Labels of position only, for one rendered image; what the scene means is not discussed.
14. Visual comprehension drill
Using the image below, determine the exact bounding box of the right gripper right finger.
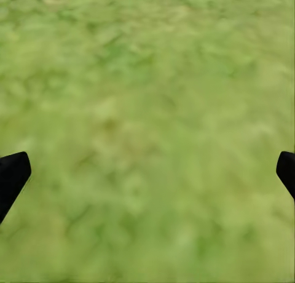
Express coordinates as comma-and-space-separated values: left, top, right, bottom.
276, 151, 295, 200

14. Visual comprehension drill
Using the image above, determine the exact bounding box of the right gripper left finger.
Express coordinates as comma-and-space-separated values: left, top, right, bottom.
0, 151, 31, 224

